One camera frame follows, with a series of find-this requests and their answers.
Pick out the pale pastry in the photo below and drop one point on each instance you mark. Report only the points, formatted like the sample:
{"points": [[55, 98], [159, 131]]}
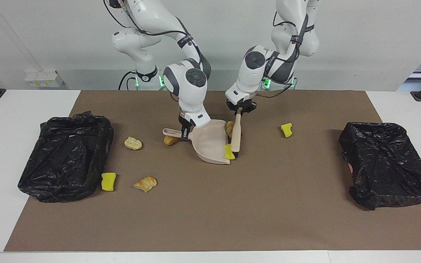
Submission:
{"points": [[133, 143]]}

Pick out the beige plastic dustpan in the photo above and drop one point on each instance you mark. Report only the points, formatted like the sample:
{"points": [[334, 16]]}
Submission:
{"points": [[210, 142]]}

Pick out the brown table mat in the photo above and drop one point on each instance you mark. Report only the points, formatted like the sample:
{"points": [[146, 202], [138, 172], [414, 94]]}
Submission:
{"points": [[305, 219]]}

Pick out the notched yellow sponge piece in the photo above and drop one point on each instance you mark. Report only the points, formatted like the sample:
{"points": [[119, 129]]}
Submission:
{"points": [[228, 152]]}

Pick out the beige hand brush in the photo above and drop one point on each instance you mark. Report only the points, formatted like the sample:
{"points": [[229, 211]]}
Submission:
{"points": [[236, 135]]}

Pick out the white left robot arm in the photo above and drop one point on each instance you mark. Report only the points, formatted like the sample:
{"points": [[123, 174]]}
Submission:
{"points": [[309, 44]]}

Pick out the striped croissant bread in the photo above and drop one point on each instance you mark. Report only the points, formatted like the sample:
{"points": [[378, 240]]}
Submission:
{"points": [[145, 184], [229, 128]]}

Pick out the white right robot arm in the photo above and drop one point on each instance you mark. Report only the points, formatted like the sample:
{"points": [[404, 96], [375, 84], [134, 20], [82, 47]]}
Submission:
{"points": [[148, 22]]}

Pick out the black bag lined bin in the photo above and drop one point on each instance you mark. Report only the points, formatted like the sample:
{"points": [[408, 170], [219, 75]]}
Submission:
{"points": [[64, 164], [386, 164]]}

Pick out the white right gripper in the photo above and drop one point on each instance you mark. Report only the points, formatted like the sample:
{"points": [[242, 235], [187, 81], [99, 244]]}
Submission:
{"points": [[196, 118]]}

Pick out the small yellow sponge piece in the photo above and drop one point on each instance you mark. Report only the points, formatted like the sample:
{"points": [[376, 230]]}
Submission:
{"points": [[286, 130]]}

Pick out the white power strip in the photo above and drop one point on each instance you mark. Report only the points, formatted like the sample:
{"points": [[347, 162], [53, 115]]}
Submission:
{"points": [[44, 78]]}

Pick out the golden brown bread roll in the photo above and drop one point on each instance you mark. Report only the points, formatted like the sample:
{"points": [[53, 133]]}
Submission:
{"points": [[170, 140]]}

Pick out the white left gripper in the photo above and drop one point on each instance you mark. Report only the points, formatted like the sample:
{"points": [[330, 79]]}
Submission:
{"points": [[241, 95]]}

